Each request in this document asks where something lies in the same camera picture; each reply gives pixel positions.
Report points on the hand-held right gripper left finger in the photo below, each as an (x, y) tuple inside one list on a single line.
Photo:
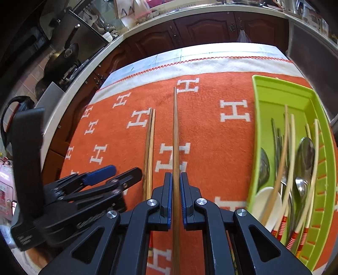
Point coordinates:
[(168, 206)]

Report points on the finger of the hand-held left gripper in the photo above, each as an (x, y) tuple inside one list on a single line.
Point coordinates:
[(101, 173), (129, 176)]

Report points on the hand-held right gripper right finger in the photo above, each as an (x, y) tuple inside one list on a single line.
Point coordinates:
[(184, 206)]

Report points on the white ceramic spoon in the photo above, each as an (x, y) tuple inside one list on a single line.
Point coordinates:
[(269, 203)]

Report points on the large metal spoon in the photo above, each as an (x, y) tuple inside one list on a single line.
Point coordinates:
[(306, 150)]

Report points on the green plastic utensil tray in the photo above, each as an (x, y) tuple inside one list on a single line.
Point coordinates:
[(277, 92)]

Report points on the stainless steel splash plate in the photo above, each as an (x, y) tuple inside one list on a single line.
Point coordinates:
[(51, 95)]

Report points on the orange patterned blanket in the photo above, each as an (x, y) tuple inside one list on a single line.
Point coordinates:
[(211, 132)]

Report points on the black wok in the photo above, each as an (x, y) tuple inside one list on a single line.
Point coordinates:
[(62, 59)]

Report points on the white kitchen countertop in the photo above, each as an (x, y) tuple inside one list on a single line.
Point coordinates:
[(113, 43)]

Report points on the stainless range hood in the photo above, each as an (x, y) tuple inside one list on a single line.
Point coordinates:
[(84, 31)]

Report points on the pale blue tablecloth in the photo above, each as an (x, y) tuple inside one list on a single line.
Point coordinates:
[(211, 51)]

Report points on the dark wooden kitchen cabinets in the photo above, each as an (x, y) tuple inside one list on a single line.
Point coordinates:
[(200, 29)]

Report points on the wooden cutting board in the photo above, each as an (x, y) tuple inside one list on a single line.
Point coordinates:
[(126, 8)]

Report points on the hanging plastic bag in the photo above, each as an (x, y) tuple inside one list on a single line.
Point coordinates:
[(243, 36)]

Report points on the metal glass-door cabinet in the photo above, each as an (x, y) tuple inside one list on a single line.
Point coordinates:
[(314, 53)]

